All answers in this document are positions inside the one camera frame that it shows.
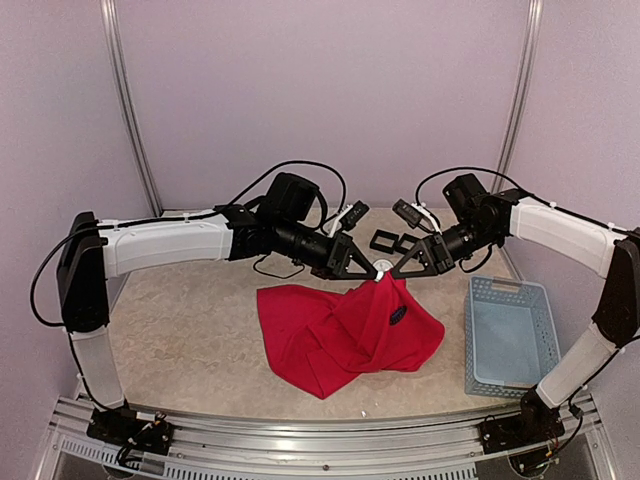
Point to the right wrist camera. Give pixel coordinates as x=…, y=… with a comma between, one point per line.
x=463, y=195

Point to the aluminium front rail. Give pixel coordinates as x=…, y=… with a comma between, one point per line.
x=217, y=447

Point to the left aluminium corner post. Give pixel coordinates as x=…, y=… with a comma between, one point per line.
x=115, y=49

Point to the blue plastic basket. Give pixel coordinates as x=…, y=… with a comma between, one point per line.
x=510, y=337

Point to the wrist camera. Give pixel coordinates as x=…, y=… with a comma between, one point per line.
x=463, y=195
x=289, y=196

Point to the black square frame middle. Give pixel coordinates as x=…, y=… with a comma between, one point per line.
x=405, y=243

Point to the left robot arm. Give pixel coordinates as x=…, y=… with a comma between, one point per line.
x=95, y=252

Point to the blue round brooch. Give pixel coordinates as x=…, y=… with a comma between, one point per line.
x=398, y=315

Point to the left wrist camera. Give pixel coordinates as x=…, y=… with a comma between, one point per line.
x=289, y=196

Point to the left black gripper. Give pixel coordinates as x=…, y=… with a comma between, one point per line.
x=339, y=259

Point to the right aluminium corner post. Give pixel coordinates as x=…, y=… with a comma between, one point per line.
x=522, y=85

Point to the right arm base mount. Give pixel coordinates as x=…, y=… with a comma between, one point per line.
x=511, y=432

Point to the red t-shirt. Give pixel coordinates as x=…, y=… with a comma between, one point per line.
x=320, y=341

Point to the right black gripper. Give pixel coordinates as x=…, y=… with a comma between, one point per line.
x=434, y=255

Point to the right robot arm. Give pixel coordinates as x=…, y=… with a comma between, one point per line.
x=592, y=266

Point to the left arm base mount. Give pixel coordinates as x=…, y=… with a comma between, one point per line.
x=125, y=427

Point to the black square frame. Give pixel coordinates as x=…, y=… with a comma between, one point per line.
x=405, y=243
x=384, y=241

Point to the aluminium corner post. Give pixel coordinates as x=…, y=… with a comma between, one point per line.
x=115, y=49
x=522, y=85

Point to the black square frame left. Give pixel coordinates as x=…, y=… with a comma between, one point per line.
x=384, y=241

